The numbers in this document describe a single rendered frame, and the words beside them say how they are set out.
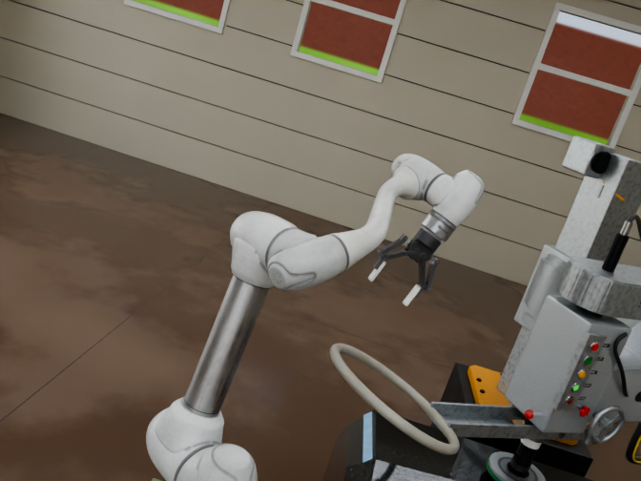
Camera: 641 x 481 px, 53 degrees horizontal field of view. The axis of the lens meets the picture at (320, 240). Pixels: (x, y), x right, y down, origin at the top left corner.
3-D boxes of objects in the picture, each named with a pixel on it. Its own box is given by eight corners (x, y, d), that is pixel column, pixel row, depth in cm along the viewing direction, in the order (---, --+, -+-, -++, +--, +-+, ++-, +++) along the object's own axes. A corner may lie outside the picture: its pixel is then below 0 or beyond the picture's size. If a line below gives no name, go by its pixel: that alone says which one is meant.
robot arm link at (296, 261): (349, 238, 154) (313, 219, 163) (289, 262, 144) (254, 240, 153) (348, 284, 160) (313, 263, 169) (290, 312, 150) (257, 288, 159)
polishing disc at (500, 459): (542, 468, 246) (543, 466, 246) (547, 502, 226) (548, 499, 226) (487, 447, 250) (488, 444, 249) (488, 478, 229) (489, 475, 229)
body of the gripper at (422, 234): (425, 229, 184) (405, 255, 185) (446, 245, 186) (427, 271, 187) (417, 223, 191) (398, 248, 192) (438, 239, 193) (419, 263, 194)
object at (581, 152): (557, 164, 303) (569, 134, 299) (593, 176, 303) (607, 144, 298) (569, 171, 283) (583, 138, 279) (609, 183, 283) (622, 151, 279)
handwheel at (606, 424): (594, 427, 233) (611, 391, 229) (615, 445, 225) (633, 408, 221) (565, 427, 227) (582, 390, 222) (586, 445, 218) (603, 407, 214)
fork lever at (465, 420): (564, 414, 251) (568, 404, 250) (600, 447, 235) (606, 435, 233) (420, 407, 220) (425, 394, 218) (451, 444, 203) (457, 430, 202)
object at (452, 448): (403, 384, 233) (408, 377, 233) (483, 476, 192) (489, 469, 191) (305, 328, 208) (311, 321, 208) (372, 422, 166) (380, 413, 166)
